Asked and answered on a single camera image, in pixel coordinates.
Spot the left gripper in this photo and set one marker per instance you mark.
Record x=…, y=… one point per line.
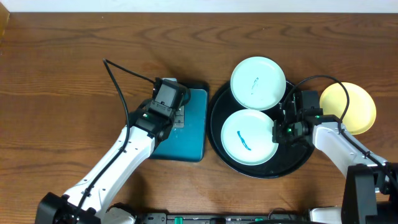
x=179, y=115

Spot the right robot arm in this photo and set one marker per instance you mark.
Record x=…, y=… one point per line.
x=370, y=194

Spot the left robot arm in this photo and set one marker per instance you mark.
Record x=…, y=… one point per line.
x=89, y=199

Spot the teal rectangular tray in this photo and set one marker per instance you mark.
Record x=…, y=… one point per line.
x=188, y=144

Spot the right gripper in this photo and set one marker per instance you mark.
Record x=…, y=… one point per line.
x=278, y=136

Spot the pale green plate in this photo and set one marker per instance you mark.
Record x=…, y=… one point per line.
x=246, y=136
x=258, y=83

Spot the pale green plate top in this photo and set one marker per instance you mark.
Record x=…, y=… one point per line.
x=258, y=83

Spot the yellow plate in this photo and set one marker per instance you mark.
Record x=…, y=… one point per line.
x=361, y=113

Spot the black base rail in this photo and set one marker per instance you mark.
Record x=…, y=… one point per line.
x=122, y=213

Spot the black round tray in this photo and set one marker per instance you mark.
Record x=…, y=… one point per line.
x=287, y=159

